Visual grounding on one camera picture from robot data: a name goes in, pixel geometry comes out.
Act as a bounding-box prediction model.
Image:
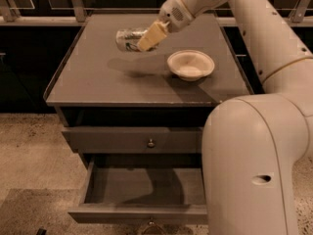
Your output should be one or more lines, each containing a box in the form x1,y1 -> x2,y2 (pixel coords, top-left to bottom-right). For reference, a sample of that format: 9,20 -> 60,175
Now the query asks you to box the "grey drawer cabinet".
43,13 -> 255,171

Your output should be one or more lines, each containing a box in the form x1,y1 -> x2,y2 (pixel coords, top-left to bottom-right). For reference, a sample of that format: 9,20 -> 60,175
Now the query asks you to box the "green 7up can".
115,27 -> 148,52

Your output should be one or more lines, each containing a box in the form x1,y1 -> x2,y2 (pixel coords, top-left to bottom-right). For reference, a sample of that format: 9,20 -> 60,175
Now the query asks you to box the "grey top drawer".
62,126 -> 201,154

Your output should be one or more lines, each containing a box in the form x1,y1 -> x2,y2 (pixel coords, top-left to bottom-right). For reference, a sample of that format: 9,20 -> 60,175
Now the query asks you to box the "white paper bowl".
167,50 -> 215,81

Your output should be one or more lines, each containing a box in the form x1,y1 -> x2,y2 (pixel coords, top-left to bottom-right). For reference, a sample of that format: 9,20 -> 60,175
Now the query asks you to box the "metal railing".
0,0 -> 313,27

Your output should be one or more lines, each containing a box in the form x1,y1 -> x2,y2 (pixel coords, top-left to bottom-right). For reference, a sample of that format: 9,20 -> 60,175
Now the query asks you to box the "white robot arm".
139,0 -> 313,235

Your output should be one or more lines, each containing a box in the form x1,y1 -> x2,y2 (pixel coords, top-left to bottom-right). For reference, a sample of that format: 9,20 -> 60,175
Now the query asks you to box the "grey open middle drawer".
68,154 -> 207,224

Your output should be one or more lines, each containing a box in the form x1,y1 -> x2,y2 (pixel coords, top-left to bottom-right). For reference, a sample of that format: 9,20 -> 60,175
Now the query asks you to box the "brass middle drawer knob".
141,218 -> 164,235

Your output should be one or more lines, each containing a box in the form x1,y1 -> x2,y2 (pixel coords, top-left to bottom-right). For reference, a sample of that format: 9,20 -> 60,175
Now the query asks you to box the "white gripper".
137,0 -> 208,51

